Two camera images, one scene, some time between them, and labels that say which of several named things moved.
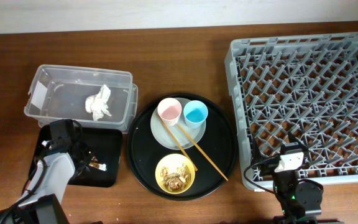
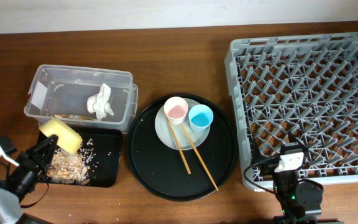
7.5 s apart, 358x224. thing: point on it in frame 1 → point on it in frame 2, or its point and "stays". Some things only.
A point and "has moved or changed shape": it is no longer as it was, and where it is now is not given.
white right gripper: (256, 154) stays
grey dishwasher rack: (322, 88) stays
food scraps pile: (181, 180) has moved or changed shape
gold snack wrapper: (95, 163) → (71, 116)
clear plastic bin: (91, 97) stays
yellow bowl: (174, 173) has moved or changed shape
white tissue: (97, 104) stays
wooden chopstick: (202, 152) → (183, 127)
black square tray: (105, 143) stays
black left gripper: (89, 154) → (25, 158)
